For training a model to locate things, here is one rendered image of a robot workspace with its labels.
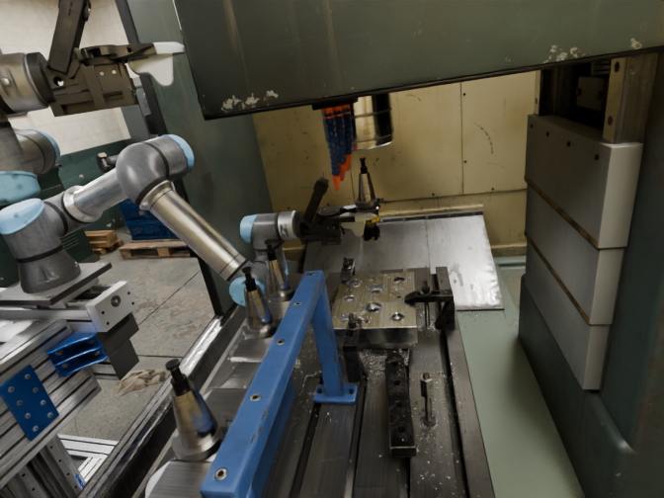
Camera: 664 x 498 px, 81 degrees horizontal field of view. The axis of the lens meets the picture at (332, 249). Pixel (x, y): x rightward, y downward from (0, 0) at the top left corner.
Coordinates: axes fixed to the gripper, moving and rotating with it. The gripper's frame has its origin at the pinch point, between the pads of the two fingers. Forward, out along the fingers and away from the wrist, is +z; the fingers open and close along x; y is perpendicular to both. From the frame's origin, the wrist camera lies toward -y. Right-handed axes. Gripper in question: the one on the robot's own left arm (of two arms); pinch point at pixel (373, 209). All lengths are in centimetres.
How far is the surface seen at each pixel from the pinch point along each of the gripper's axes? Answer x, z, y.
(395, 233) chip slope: -92, 0, 45
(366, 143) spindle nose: 7.5, 1.1, -17.6
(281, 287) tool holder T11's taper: 32.2, -15.3, 2.4
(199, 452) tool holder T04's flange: 66, -15, 4
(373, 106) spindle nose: 6.7, 3.3, -24.9
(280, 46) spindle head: 32.4, -6.7, -36.7
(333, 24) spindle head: 32, 1, -38
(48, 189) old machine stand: -257, -371, 30
